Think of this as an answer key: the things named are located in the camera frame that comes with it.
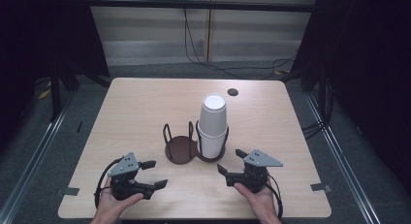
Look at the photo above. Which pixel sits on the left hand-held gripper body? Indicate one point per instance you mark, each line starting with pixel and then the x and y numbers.
pixel 124 166

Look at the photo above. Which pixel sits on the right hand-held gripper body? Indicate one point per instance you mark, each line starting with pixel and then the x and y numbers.
pixel 258 159

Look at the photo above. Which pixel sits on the white disposable cup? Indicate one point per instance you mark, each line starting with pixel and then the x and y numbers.
pixel 212 117

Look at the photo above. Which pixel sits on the person's right hand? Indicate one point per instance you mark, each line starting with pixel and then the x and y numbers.
pixel 261 201

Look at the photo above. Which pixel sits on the person's left hand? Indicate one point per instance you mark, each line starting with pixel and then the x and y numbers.
pixel 111 208

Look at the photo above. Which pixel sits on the grey tape strip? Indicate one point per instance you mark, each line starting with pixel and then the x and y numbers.
pixel 320 187
pixel 72 191

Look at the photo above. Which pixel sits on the small black floor strip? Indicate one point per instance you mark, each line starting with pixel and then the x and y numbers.
pixel 79 127

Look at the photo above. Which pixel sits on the black round table grommet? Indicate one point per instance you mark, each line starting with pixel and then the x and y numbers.
pixel 232 91

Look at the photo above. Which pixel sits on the black metal stand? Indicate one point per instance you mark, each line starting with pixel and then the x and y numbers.
pixel 55 94

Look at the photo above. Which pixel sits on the yellow floor tape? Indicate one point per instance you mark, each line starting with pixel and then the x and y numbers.
pixel 44 94

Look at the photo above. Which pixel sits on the black curtain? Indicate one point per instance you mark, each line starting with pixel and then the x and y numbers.
pixel 371 72
pixel 38 39

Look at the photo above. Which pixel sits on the black horizontal bar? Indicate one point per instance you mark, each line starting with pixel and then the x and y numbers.
pixel 194 5

